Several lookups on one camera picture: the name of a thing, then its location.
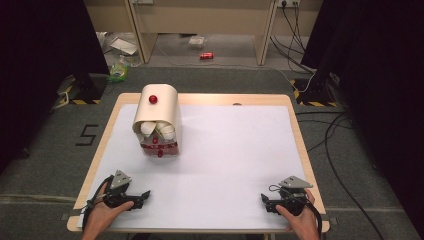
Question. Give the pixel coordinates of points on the white wall socket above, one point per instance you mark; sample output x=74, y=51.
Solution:
x=288, y=2

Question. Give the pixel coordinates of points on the black curtain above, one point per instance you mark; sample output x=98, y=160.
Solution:
x=40, y=66
x=383, y=83

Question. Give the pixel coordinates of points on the person's left hand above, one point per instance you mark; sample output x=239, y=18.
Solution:
x=101, y=213

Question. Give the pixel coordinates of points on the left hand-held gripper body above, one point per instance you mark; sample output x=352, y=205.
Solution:
x=120, y=180

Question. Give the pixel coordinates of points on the white rounded item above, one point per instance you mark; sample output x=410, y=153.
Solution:
x=147, y=127
x=166, y=130

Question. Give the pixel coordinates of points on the small white plastic packet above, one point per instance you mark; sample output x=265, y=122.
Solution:
x=196, y=41

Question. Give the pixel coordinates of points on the red drink can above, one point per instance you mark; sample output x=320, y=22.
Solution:
x=206, y=55

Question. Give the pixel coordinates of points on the clear plastic bag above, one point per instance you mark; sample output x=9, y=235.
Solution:
x=121, y=45

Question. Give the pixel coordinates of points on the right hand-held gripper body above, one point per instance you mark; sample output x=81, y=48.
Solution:
x=295, y=182

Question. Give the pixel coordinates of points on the beige wooden desk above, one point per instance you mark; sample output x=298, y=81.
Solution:
x=206, y=16

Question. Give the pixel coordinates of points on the cream box with red knob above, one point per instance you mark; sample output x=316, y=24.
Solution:
x=160, y=106

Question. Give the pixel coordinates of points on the stand base with striped tape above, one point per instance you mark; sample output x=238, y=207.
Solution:
x=313, y=96
x=83, y=91

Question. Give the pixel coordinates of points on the person's right hand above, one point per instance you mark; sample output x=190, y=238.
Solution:
x=300, y=221

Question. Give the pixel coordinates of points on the green plastic packet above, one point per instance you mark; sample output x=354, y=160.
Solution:
x=118, y=71

